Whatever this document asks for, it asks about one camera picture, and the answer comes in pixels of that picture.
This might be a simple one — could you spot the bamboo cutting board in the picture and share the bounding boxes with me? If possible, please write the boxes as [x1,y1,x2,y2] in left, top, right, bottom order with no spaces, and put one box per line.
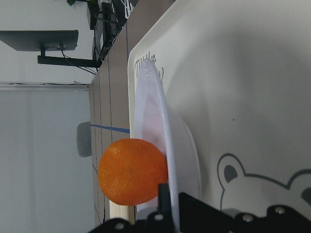
[109,200,136,224]

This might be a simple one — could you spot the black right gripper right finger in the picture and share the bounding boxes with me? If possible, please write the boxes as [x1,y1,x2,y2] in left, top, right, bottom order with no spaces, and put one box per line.
[179,192,311,233]

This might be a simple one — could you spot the black monitor on stand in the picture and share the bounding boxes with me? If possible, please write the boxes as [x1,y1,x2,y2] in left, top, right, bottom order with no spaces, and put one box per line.
[0,30,100,68]

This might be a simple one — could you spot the orange fruit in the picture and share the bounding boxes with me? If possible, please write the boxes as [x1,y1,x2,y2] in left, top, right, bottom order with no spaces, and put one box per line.
[98,138,168,206]

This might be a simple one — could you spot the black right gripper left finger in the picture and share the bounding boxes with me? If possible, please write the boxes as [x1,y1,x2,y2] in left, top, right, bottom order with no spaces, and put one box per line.
[91,183,174,233]

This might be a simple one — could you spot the white round plate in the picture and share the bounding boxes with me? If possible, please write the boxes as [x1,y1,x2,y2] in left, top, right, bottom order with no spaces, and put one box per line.
[134,59,202,233]

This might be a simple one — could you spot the cream bear tray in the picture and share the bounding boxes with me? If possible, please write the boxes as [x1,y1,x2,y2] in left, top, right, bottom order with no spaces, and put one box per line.
[128,0,311,217]

